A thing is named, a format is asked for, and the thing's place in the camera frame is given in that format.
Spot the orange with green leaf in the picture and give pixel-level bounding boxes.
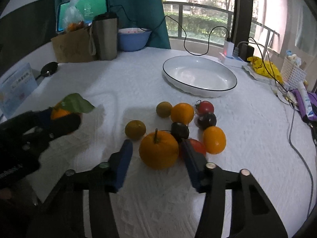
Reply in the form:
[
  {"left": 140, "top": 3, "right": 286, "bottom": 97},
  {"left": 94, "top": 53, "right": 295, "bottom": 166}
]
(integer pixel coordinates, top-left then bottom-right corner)
[{"left": 51, "top": 93, "right": 95, "bottom": 120}]

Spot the oval orange kumquat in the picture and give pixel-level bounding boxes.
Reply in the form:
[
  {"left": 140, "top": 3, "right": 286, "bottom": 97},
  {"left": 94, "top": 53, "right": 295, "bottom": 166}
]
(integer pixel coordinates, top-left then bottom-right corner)
[
  {"left": 170, "top": 103, "right": 195, "bottom": 125},
  {"left": 202, "top": 126, "right": 227, "bottom": 155}
]

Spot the red cherry tomato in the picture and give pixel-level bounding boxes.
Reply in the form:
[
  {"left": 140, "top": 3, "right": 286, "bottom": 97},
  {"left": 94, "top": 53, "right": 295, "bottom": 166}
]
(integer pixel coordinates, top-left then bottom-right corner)
[
  {"left": 195, "top": 100, "right": 214, "bottom": 116},
  {"left": 178, "top": 139, "right": 206, "bottom": 161}
]

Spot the greenish small citrus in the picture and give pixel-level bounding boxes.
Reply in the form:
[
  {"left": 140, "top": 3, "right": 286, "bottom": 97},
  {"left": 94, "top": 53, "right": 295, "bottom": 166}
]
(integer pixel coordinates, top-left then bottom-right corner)
[
  {"left": 125, "top": 120, "right": 146, "bottom": 140},
  {"left": 156, "top": 102, "right": 173, "bottom": 118}
]

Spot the dark cherry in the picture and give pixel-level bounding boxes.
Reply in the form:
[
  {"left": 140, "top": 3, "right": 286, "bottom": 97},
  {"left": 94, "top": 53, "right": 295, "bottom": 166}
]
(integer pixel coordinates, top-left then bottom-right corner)
[
  {"left": 170, "top": 122, "right": 190, "bottom": 143},
  {"left": 197, "top": 112, "right": 217, "bottom": 130}
]

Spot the large orange with stem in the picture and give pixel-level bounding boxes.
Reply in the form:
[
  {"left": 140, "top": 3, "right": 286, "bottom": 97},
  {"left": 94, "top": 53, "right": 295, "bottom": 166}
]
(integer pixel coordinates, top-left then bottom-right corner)
[{"left": 139, "top": 129, "right": 179, "bottom": 170}]

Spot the blue white booklet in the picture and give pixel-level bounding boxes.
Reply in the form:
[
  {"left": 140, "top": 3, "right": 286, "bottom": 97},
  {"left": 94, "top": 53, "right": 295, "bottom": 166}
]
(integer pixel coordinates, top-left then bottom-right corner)
[{"left": 1, "top": 63, "right": 38, "bottom": 119}]

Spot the black round mouse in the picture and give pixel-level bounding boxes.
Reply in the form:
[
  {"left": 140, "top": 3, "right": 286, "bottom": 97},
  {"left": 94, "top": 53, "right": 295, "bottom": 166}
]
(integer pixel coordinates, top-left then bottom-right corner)
[{"left": 35, "top": 62, "right": 58, "bottom": 80}]

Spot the brown cardboard box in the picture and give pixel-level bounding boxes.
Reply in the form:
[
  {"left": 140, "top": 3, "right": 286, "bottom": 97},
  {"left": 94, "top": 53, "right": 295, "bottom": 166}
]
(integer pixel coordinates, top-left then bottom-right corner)
[{"left": 51, "top": 27, "right": 96, "bottom": 63}]

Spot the plastic bag with fruit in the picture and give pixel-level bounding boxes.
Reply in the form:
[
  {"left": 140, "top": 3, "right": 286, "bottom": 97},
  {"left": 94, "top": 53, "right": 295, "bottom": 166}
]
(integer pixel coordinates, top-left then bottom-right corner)
[{"left": 62, "top": 0, "right": 84, "bottom": 32}]

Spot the steel tumbler black lid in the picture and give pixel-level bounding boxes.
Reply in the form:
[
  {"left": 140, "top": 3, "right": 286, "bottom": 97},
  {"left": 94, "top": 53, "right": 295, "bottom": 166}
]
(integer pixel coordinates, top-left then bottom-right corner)
[{"left": 92, "top": 11, "right": 118, "bottom": 61}]

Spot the white tube blue print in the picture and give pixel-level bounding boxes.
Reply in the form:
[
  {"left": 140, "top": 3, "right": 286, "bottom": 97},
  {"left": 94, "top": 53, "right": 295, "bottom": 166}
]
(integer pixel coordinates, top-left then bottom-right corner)
[{"left": 297, "top": 82, "right": 314, "bottom": 118}]

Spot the purple cloth pouch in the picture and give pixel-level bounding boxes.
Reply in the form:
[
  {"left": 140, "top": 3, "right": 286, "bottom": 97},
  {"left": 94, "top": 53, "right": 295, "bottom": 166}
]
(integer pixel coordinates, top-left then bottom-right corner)
[{"left": 292, "top": 89, "right": 317, "bottom": 122}]

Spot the blue bowl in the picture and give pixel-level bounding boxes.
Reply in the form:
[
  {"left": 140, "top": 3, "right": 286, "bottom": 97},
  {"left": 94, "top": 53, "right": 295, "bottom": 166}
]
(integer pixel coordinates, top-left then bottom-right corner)
[{"left": 118, "top": 28, "right": 152, "bottom": 52}]

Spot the white perforated basket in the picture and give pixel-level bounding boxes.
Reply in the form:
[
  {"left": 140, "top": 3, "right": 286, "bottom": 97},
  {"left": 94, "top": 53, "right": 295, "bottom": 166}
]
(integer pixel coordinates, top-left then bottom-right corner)
[{"left": 281, "top": 57, "right": 307, "bottom": 90}]

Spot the white plate black rim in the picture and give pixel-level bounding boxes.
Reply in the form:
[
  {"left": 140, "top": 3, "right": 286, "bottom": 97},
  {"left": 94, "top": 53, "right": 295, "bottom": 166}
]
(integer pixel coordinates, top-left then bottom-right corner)
[{"left": 162, "top": 56, "right": 238, "bottom": 98}]

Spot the yellow plastic bag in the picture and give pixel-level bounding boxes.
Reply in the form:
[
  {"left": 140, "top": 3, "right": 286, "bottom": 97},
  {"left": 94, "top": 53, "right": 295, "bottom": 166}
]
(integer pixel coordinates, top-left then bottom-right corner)
[{"left": 247, "top": 57, "right": 284, "bottom": 84}]

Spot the white power strip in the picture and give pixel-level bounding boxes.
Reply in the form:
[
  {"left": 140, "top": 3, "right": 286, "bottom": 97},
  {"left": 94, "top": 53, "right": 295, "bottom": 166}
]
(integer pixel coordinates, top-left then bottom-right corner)
[{"left": 218, "top": 53, "right": 248, "bottom": 68}]

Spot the black power adapter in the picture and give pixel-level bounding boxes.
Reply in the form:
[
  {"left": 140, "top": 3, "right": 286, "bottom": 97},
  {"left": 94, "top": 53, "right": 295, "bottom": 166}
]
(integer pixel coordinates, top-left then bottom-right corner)
[{"left": 239, "top": 44, "right": 254, "bottom": 62}]

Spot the grey cable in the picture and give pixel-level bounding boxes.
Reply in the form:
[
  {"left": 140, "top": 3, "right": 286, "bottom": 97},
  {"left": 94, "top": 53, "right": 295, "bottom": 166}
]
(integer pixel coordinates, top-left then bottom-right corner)
[{"left": 288, "top": 104, "right": 315, "bottom": 219}]

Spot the white charger with black cable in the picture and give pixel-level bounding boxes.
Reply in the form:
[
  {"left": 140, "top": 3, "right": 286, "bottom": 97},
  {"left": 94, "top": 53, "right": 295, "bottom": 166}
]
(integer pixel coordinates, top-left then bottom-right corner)
[{"left": 109, "top": 0, "right": 234, "bottom": 56}]

